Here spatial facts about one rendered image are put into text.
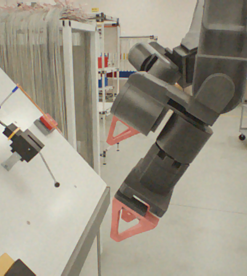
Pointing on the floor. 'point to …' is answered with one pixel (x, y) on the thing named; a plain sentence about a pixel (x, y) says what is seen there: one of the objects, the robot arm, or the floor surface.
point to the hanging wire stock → (52, 66)
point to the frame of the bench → (98, 252)
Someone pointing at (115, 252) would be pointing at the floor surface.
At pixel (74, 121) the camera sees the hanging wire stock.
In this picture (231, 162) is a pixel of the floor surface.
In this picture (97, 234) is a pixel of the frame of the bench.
